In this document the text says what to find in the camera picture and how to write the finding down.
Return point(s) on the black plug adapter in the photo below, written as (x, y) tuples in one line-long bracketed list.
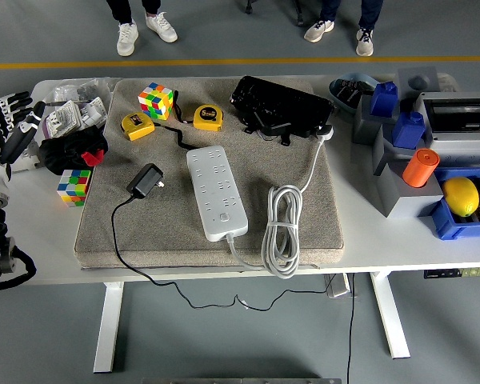
[(146, 182)]

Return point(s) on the white power strip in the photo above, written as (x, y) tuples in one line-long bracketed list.
[(218, 196)]

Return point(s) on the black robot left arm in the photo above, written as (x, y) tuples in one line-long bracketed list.
[(0, 248)]

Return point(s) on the white circuit breaker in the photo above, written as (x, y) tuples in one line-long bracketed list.
[(28, 158)]

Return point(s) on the black cloth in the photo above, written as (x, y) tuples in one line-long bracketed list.
[(64, 150)]

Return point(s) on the small colourful puzzle cube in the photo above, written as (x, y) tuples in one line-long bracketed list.
[(74, 188)]

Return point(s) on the clear plastic bag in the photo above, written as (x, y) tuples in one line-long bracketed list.
[(74, 92)]

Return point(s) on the red plastic piece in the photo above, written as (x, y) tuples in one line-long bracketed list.
[(94, 157)]

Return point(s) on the white socket module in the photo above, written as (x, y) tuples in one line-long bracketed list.
[(92, 114)]

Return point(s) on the yellow tape measure brown label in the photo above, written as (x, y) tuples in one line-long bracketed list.
[(138, 127)]

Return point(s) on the large colourful puzzle cube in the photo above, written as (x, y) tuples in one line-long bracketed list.
[(156, 100)]

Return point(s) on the person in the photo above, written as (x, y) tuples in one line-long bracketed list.
[(364, 40), (126, 38)]

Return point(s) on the grey-brown mat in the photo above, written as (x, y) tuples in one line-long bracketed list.
[(164, 240)]

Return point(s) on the white table leg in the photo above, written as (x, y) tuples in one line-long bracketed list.
[(390, 316), (108, 328)]

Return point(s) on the yellow tape measure black label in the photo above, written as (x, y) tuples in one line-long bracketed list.
[(209, 117)]

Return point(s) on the black plastic case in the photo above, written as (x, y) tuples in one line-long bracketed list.
[(280, 104)]

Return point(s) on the black chair base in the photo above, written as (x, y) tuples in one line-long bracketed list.
[(299, 18)]

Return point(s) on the blue bowl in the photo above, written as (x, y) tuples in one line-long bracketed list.
[(335, 94)]

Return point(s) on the black binder clips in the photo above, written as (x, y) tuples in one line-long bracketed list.
[(352, 90)]

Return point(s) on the grey box under table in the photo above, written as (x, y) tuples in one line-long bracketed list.
[(338, 288)]

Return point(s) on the grey square block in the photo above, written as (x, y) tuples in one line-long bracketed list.
[(366, 128)]

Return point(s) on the blue plastic block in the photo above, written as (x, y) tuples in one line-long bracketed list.
[(384, 100), (408, 132)]

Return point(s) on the grey stepped block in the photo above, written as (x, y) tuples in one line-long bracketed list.
[(404, 202)]

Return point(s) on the orange cylinder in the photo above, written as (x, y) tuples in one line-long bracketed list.
[(420, 168)]

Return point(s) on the grey block with round hole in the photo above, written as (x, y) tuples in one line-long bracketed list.
[(418, 82)]

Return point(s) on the beige roll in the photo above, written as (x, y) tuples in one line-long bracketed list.
[(448, 82)]

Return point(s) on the blue plastic bin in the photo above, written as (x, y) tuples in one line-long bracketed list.
[(448, 228)]

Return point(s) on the table control panel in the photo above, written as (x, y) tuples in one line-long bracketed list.
[(444, 274)]

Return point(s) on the yellow lemon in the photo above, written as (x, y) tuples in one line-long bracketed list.
[(460, 196)]

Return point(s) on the grey electrical enclosure box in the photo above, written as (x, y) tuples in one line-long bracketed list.
[(456, 140)]

